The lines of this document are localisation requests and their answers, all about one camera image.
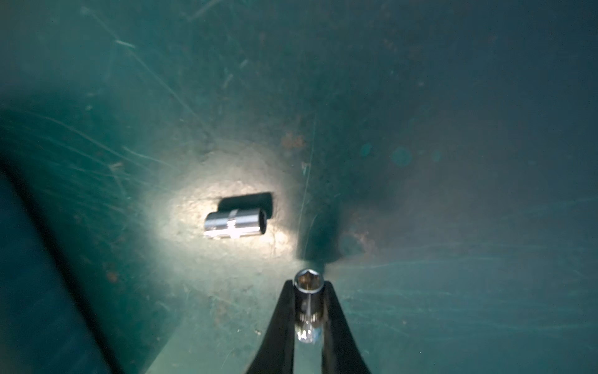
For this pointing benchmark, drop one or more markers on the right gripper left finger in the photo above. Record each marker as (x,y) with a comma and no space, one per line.
(276,352)

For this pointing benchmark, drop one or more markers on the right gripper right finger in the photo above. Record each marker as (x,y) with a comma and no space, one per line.
(340,353)

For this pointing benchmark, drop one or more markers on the long chrome socket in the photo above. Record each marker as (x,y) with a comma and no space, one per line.
(309,305)

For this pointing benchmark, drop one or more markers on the translucent blue storage box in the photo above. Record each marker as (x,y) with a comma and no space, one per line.
(47,325)

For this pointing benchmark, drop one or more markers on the short chrome socket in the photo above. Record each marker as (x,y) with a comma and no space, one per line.
(235,224)

